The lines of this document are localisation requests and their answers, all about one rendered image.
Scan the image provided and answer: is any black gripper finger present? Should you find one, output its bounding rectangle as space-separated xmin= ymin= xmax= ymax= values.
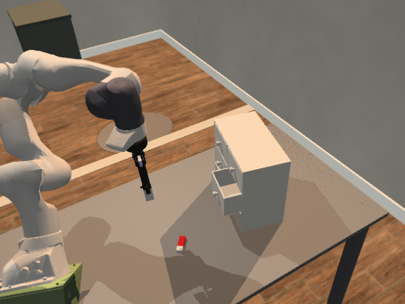
xmin=132 ymin=151 xmax=154 ymax=201

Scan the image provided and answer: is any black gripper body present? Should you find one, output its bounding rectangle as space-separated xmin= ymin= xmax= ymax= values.
xmin=127 ymin=136 xmax=147 ymax=161

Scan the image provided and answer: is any white chest of drawers with wooden top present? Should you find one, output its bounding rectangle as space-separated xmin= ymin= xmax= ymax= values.
xmin=214 ymin=111 xmax=291 ymax=232

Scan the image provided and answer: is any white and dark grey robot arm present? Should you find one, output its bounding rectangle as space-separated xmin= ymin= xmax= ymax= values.
xmin=0 ymin=50 xmax=147 ymax=294

